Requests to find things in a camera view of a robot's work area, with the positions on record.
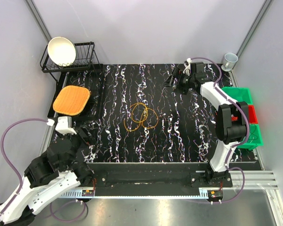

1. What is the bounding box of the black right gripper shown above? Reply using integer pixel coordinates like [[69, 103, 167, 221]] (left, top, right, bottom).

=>
[[161, 68, 194, 96]]

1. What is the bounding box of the yellow cable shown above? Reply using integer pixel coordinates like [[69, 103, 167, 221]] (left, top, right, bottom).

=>
[[124, 102, 159, 132]]

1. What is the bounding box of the brown cable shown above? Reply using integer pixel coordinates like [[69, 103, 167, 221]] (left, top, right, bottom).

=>
[[249, 127, 260, 143]]

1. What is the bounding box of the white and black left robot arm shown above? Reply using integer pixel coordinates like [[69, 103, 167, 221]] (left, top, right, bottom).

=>
[[0, 129, 94, 226]]

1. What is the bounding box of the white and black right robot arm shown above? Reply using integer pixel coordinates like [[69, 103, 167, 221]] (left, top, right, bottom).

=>
[[164, 60, 250, 187]]

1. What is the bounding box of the orange woven basket tray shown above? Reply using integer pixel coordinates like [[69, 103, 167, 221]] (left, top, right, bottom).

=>
[[53, 85, 91, 116]]

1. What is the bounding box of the black marbled mat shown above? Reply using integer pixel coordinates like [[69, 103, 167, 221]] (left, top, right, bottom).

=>
[[73, 64, 217, 163]]

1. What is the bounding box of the black tray under basket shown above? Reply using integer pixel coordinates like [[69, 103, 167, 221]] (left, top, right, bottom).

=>
[[53, 69, 105, 122]]

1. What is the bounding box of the white mug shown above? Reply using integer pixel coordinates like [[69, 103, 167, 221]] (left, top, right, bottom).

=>
[[221, 53, 239, 72]]

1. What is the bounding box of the green bin far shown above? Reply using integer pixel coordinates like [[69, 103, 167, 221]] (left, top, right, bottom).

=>
[[222, 87, 253, 105]]

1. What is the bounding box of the green bin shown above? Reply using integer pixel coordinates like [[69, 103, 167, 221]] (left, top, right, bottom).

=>
[[237, 124, 264, 150], [222, 87, 253, 105]]

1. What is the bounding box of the white bowl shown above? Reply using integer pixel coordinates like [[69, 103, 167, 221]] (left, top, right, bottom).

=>
[[47, 37, 76, 66]]

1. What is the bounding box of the red bin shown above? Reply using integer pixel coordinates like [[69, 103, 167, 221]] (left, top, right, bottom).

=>
[[248, 105, 258, 124]]

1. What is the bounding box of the green bin near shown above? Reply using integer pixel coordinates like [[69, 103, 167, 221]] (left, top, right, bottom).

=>
[[237, 124, 264, 150]]

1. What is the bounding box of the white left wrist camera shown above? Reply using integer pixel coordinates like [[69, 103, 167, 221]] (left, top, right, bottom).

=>
[[46, 116, 77, 135]]

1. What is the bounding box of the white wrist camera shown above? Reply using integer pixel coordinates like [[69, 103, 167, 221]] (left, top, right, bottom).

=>
[[183, 58, 192, 76], [46, 116, 77, 135]]

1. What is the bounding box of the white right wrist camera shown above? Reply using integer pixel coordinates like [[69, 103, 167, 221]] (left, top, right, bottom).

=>
[[183, 58, 192, 76]]

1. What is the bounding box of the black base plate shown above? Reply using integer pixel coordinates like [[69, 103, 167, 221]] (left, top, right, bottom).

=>
[[88, 162, 219, 199]]

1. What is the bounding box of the black wire dish rack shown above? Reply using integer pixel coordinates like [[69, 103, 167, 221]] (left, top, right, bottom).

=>
[[40, 37, 103, 74]]

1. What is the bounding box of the aluminium frame rail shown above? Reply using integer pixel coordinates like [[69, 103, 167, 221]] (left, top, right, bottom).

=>
[[13, 169, 283, 226]]

